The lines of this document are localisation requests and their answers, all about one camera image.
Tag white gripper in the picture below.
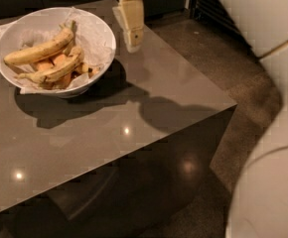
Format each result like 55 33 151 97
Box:
113 0 144 53

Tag yellow banana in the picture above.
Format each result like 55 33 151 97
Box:
15 46 85 85
3 21 75 65

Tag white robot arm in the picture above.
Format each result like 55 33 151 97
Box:
219 0 288 238

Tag white paper bowl liner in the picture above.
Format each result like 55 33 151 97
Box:
17 7 116 98

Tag white ceramic bowl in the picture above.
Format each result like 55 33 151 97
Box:
0 7 117 99

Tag orange carrot pieces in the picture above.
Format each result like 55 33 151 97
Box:
31 54 99 90

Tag black louvered vent cabinet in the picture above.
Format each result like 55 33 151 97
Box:
191 0 260 58

